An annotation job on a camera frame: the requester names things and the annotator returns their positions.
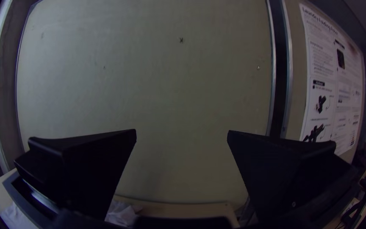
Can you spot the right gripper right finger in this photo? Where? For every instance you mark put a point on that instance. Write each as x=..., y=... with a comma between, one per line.
x=284, y=178

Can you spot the white printed wall poster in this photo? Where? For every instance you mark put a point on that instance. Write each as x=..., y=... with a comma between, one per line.
x=326, y=63

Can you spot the white t-shirt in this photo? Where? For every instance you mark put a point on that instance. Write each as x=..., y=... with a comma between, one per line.
x=122, y=214

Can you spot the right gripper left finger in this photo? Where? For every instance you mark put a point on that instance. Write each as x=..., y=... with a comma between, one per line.
x=81, y=171

